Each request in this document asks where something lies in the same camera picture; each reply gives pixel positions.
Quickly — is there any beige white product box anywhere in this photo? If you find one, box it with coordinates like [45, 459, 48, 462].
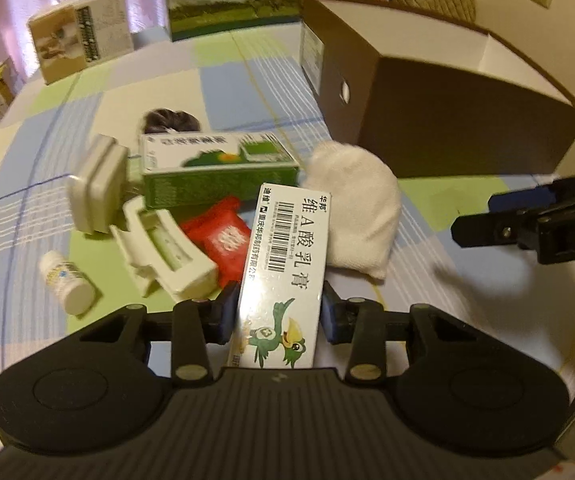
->
[27, 0, 134, 84]

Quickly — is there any dark purple hair scrunchie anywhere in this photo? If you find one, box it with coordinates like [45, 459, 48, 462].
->
[142, 108, 201, 133]

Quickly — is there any white cloth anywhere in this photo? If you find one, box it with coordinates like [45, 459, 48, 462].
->
[304, 141, 402, 281]

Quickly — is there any brown cardboard shoe box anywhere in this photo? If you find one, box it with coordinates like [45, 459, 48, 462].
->
[301, 0, 575, 178]

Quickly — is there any white plastic hair claw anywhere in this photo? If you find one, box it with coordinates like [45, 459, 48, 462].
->
[110, 196, 218, 302]

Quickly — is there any small white pill bottle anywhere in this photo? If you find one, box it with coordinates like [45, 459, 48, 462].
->
[39, 250, 96, 316]

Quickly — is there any checkered bed sheet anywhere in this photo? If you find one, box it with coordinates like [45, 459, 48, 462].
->
[0, 25, 575, 382]

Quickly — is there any green white medicine box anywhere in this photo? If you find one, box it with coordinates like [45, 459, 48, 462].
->
[140, 131, 301, 209]

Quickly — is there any white power adapter plug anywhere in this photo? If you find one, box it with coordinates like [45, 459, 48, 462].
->
[66, 134, 129, 234]

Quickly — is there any red snack packet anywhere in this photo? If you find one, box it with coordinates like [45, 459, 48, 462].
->
[180, 196, 251, 287]

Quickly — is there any white ointment box green bird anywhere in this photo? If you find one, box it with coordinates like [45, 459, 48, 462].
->
[229, 183, 332, 370]

